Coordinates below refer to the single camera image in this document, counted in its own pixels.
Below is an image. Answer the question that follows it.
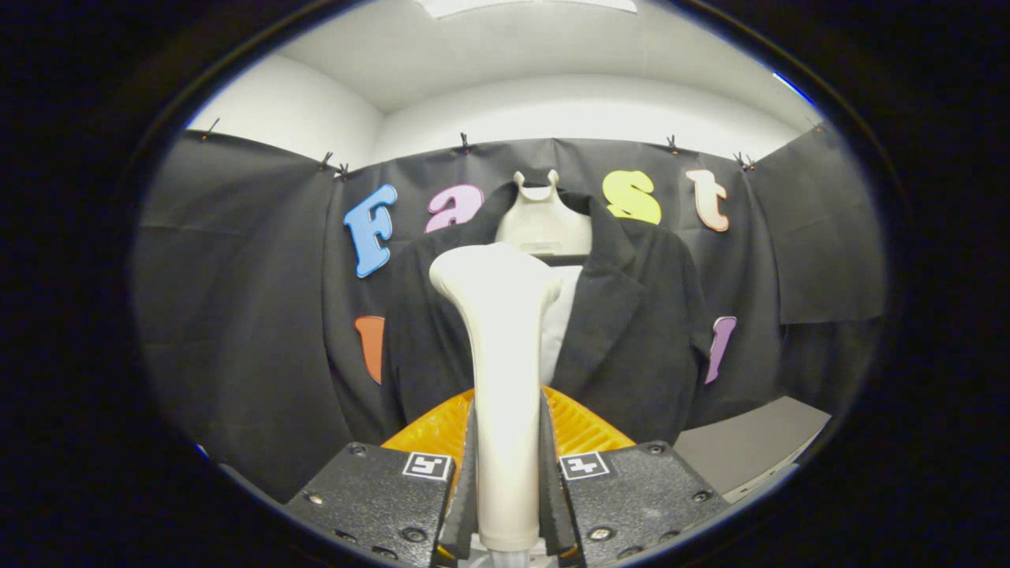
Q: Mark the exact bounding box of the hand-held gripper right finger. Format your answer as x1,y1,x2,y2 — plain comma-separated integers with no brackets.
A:
541,387,733,568

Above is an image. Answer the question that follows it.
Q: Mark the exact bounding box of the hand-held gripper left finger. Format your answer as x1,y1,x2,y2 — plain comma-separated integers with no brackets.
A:
282,385,479,568

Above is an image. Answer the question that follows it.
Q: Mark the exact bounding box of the black suit jacket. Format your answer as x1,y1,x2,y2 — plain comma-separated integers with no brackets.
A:
381,183,713,447

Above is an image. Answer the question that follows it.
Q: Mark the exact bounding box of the grey cabinet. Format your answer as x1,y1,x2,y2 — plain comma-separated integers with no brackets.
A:
673,396,833,504

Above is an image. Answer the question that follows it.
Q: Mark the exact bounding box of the black backdrop cloth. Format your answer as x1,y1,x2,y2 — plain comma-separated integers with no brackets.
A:
133,126,886,502

